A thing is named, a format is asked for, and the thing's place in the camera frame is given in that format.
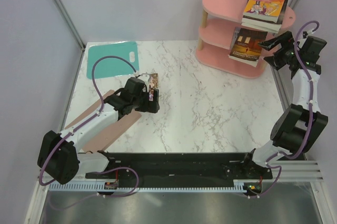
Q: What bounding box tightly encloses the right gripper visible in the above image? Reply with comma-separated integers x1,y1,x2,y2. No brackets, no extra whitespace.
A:
258,31,302,71

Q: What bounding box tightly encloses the purple illustrated children's book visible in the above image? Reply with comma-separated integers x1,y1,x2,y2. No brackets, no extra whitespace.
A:
148,73,158,101

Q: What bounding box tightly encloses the dark orange Edward Bulane book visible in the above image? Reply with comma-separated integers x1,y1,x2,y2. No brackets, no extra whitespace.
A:
229,27,267,67

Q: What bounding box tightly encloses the Roald Dahl Charlie book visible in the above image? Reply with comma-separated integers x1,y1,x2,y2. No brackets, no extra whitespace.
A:
243,0,286,23

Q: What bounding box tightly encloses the Hamlet red cover book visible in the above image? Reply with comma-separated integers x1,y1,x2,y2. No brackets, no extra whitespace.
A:
230,27,241,49

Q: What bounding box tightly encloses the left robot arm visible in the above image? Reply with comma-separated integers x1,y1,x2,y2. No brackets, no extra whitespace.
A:
37,74,160,185

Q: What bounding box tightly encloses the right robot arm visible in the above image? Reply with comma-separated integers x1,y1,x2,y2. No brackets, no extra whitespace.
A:
241,31,328,179

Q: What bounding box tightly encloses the Nineteen Eighty-Four book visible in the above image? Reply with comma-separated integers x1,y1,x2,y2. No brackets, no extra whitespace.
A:
241,23,280,34

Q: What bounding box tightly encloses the teal plastic file folder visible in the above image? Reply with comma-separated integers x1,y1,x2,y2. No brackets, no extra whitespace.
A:
86,42,140,80

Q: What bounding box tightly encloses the brown cardboard file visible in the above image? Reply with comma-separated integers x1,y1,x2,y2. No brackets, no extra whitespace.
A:
65,89,141,152

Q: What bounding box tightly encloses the pink three-tier shelf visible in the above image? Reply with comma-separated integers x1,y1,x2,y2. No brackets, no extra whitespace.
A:
195,0,298,79

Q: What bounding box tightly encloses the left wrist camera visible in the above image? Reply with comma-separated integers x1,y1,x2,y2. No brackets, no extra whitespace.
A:
137,73,151,82

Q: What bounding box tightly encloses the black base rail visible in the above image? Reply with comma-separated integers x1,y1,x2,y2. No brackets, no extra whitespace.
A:
85,152,272,187

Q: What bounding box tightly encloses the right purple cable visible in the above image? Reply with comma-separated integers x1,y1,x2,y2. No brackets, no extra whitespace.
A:
246,21,321,198

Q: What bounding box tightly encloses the white slotted cable duct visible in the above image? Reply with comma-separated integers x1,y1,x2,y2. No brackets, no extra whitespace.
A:
48,180,253,193

